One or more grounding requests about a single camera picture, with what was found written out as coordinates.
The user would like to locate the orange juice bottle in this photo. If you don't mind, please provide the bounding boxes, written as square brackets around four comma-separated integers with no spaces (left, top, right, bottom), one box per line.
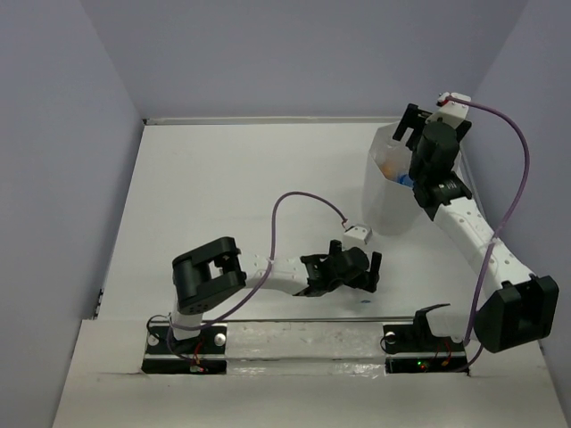
[379,158,401,181]

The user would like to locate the blue label bottle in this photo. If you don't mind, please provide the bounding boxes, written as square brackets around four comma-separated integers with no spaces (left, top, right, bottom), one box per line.
[397,174,414,187]

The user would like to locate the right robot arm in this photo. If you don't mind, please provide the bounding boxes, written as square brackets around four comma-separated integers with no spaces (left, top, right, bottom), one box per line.
[393,95,559,353]

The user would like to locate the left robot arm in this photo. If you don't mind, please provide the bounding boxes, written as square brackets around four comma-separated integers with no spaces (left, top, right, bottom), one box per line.
[166,236,383,352]

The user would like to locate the white plastic bin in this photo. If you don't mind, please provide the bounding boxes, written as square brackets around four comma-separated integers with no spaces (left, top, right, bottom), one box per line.
[361,121,426,235]

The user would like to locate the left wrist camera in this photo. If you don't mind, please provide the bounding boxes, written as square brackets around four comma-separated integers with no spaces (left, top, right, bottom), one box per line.
[342,225,372,248]

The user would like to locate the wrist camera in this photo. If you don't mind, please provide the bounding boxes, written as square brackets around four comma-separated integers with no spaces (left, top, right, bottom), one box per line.
[426,92,472,129]
[342,225,372,248]

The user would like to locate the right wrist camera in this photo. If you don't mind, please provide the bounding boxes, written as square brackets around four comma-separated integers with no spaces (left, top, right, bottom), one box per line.
[426,92,472,129]

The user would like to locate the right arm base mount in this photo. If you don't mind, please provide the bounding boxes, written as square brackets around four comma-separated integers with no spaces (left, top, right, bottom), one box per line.
[380,324,468,375]

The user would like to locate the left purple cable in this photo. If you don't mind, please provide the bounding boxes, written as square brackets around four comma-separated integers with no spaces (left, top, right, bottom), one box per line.
[164,191,349,365]

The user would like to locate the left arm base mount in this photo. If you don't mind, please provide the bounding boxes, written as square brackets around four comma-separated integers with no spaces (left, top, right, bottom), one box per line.
[141,315,228,375]

